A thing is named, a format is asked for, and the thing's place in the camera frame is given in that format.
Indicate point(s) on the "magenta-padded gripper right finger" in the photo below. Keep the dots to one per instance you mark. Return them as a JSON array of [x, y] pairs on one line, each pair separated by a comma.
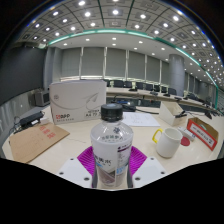
[[150, 170]]

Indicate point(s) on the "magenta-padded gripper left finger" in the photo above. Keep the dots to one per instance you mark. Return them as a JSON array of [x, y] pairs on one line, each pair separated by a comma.
[[73, 170]]

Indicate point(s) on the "clear black-capped drink bottle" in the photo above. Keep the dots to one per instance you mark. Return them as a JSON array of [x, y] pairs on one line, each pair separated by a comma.
[[111, 146]]

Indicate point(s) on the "flat round red coaster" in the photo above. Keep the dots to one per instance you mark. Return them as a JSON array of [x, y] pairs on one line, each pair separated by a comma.
[[185, 141]]

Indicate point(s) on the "brown kraft paper envelope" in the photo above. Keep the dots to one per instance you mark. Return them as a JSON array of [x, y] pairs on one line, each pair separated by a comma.
[[36, 141]]

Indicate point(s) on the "white printed paper sheet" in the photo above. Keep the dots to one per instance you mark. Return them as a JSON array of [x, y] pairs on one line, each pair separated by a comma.
[[141, 119]]

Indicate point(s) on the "small white calculator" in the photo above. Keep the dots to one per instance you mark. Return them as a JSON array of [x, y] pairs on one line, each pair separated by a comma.
[[186, 132]]

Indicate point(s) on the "cream compartment organiser box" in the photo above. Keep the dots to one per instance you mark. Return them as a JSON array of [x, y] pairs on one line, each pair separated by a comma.
[[170, 115]]

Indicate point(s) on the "cardboard box with red label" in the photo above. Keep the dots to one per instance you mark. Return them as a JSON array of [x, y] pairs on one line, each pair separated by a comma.
[[203, 133]]

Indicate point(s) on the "black power adapter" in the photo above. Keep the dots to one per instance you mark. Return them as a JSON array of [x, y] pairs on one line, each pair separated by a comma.
[[31, 118]]

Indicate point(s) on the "white printed paper carton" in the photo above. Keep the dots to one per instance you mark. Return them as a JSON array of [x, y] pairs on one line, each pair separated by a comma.
[[76, 100]]

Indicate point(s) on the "long curved conference desk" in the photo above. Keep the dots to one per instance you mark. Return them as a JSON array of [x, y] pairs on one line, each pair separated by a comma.
[[146, 95]]

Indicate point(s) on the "grey boxy monitor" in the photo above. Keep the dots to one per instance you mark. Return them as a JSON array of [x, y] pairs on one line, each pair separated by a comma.
[[42, 98]]

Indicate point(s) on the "black table microphone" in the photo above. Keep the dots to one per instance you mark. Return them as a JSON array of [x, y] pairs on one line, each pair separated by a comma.
[[208, 115]]

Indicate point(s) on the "row of black office chairs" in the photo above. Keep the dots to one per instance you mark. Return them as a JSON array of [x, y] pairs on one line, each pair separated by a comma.
[[140, 85]]

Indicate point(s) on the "group of round ceiling lights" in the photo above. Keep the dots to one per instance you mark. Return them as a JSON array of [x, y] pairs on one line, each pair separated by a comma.
[[115, 12]]

